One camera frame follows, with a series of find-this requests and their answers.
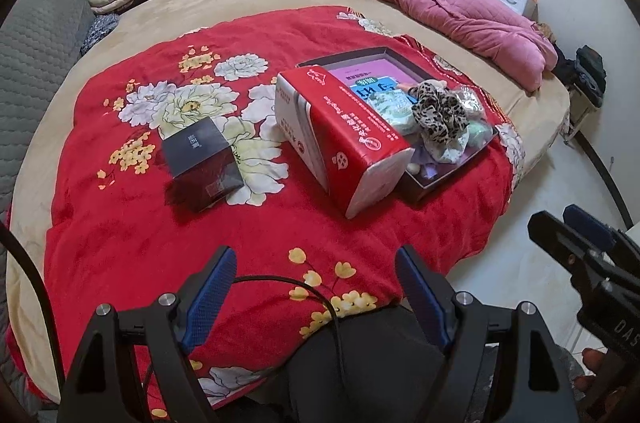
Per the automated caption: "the clear plastic bag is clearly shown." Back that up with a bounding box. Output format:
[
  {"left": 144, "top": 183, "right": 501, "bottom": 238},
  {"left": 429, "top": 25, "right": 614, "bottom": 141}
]
[{"left": 452, "top": 85, "right": 488, "bottom": 124}]

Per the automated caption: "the grey quilted headboard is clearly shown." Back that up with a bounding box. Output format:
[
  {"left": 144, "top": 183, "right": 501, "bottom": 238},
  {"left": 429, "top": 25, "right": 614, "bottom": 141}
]
[{"left": 0, "top": 0, "right": 96, "bottom": 224}]

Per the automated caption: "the dark bag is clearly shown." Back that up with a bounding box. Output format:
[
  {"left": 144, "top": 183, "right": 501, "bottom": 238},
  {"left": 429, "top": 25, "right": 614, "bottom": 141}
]
[{"left": 572, "top": 45, "right": 608, "bottom": 104}]

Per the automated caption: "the red tissue pack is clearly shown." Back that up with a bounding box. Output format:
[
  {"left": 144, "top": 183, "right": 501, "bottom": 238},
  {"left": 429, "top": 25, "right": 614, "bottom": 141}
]
[{"left": 274, "top": 64, "right": 416, "bottom": 220}]

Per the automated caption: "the green white tissue packet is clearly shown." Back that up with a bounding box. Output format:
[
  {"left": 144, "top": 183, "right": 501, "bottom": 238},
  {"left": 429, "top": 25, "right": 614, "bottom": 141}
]
[{"left": 367, "top": 92, "right": 418, "bottom": 136}]

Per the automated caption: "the person's right hand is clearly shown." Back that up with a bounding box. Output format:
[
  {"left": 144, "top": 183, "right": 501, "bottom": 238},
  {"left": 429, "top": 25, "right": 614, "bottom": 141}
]
[{"left": 574, "top": 348, "right": 610, "bottom": 399}]

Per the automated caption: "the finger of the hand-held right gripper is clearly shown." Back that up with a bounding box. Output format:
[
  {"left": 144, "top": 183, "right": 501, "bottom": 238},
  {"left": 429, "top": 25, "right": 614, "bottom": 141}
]
[
  {"left": 562, "top": 204, "right": 618, "bottom": 254},
  {"left": 528, "top": 210, "right": 603, "bottom": 286}
]

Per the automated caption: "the pink quilt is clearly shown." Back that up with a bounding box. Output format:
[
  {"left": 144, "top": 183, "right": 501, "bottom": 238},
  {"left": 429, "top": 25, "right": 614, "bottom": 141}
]
[{"left": 301, "top": 0, "right": 558, "bottom": 92}]

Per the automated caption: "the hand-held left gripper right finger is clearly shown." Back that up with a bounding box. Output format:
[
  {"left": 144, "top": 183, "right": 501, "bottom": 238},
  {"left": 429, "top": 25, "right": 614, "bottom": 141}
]
[{"left": 395, "top": 245, "right": 581, "bottom": 423}]

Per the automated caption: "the red floral blanket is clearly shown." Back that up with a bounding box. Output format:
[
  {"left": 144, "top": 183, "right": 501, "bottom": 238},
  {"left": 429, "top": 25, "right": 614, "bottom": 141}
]
[{"left": 44, "top": 5, "right": 526, "bottom": 421}]

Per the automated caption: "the leopard print scrunchie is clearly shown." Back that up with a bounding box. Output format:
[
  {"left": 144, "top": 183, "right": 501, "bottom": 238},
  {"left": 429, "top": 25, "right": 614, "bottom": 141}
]
[{"left": 409, "top": 80, "right": 476, "bottom": 146}]

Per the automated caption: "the pink and blue book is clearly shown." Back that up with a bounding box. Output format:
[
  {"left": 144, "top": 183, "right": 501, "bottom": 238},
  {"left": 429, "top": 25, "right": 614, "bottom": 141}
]
[{"left": 330, "top": 55, "right": 416, "bottom": 104}]

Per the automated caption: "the blue patterned cloth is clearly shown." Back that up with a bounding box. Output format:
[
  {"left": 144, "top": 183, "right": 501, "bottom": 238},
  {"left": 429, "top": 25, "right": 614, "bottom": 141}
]
[{"left": 80, "top": 13, "right": 121, "bottom": 56}]

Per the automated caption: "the dark blue box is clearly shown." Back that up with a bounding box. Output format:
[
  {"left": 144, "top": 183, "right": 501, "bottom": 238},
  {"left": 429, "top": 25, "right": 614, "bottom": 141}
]
[{"left": 161, "top": 118, "right": 244, "bottom": 212}]

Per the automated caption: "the dark grey box tray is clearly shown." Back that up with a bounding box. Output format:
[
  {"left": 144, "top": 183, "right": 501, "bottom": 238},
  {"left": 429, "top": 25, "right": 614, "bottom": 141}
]
[{"left": 296, "top": 47, "right": 501, "bottom": 204}]

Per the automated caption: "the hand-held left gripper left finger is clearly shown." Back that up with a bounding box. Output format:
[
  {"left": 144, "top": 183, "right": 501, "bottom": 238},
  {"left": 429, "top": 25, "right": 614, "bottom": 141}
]
[{"left": 57, "top": 245, "right": 238, "bottom": 423}]

